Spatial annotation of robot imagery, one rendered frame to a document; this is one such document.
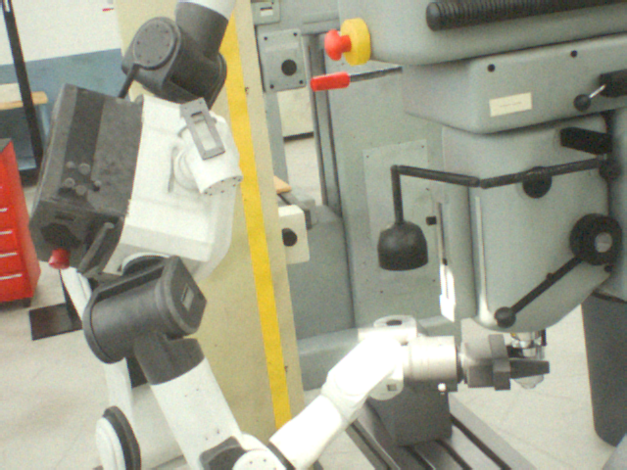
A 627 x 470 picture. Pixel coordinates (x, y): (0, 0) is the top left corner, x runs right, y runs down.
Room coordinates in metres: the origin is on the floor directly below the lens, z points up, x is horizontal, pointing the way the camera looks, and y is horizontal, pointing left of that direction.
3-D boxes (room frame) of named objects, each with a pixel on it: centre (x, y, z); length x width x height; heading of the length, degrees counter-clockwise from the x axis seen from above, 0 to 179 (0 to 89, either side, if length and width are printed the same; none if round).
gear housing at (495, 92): (1.28, -0.35, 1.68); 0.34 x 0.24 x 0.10; 107
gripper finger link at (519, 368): (1.24, -0.30, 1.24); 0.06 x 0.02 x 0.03; 82
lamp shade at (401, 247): (1.21, -0.12, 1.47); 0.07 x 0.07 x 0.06
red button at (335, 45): (1.19, -0.06, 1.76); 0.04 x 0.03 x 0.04; 17
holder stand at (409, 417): (1.72, -0.15, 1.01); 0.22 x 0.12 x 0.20; 9
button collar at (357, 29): (1.20, -0.08, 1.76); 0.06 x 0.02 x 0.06; 17
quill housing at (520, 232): (1.27, -0.31, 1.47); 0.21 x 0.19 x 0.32; 17
